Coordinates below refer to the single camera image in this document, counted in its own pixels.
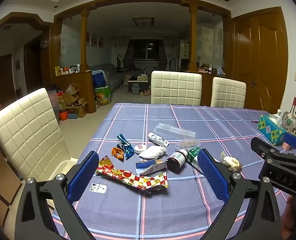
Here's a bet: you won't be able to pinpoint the patterned curtain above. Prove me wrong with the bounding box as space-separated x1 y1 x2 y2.
113 36 130 68
162 36 178 70

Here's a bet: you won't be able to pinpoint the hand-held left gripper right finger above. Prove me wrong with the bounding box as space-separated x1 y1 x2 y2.
197 148 283 240

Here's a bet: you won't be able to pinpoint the open cardboard box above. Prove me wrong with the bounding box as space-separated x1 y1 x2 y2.
66 101 88 118
61 87 80 105

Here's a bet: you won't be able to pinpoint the window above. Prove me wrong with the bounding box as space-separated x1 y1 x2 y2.
134 40 163 60

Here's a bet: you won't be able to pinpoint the assorted bottles and boxes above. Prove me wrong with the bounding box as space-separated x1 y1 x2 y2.
55 65 81 76

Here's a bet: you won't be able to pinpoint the white bag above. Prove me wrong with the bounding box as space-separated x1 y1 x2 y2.
138 145 167 159

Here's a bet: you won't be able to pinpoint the translucent plastic sack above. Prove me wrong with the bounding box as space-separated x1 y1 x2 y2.
48 90 60 121

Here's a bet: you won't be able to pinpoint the clear round plastic lid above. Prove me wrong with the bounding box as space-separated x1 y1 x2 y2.
175 139 201 152

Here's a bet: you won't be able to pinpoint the light wooden door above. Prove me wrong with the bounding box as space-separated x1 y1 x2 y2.
232 6 289 114

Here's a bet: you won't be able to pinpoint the colourful printed bag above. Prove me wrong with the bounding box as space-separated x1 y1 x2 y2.
94 85 112 106

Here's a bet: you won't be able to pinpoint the cream quilted dining chair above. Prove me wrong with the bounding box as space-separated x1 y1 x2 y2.
150 70 203 106
210 77 247 109
0 87 80 183

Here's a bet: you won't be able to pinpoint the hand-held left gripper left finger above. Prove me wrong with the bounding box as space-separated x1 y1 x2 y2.
13 151 101 240

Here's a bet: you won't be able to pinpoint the clear plastic bottle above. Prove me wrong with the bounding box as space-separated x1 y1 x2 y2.
154 122 197 139

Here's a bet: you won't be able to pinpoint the silver blister pack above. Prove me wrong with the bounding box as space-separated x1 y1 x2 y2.
147 132 170 147

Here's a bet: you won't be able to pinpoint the coffee table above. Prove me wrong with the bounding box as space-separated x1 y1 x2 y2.
127 74 150 93

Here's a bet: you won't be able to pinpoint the grey sofa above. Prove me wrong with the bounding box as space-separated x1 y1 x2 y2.
89 64 133 90

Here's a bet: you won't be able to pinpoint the beaded tissue box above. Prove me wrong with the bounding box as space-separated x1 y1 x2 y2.
258 114 287 146

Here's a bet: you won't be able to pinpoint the assorted small household items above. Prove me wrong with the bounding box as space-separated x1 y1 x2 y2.
198 64 226 75

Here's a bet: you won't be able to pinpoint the brown medicine bottle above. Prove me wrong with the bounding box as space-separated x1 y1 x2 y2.
166 149 188 173

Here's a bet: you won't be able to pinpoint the ceiling lamp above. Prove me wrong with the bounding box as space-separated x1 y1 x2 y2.
132 17 154 27

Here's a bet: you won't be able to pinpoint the purple plaid tablecloth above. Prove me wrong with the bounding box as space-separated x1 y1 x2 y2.
51 102 296 240

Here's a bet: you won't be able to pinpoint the blue bag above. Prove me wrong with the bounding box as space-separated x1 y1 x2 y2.
92 70 106 88

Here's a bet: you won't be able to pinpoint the dark wooden door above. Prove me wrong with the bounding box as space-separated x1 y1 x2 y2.
0 54 14 105

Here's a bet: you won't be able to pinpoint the orange wrapper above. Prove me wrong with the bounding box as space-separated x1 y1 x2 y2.
111 147 125 160

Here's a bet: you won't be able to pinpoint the red yellow checkered wrapper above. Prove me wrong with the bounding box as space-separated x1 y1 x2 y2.
95 156 169 192

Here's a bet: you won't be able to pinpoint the blue foil wrapper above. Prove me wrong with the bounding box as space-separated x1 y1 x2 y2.
117 134 135 159

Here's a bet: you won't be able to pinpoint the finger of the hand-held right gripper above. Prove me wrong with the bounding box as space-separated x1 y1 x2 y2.
283 132 296 156
250 136 296 173

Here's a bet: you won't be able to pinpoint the blue white paper box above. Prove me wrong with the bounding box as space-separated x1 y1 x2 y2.
135 158 168 176

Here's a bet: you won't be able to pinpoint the cream snack packet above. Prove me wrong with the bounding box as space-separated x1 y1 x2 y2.
220 151 242 172

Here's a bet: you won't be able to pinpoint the green white carton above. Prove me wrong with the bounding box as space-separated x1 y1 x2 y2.
185 147 206 174

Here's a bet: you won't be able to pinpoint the person's right hand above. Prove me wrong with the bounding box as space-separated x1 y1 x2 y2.
281 194 296 233

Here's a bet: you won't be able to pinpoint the small clear glass bottle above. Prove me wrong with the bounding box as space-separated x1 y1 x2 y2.
269 109 283 125

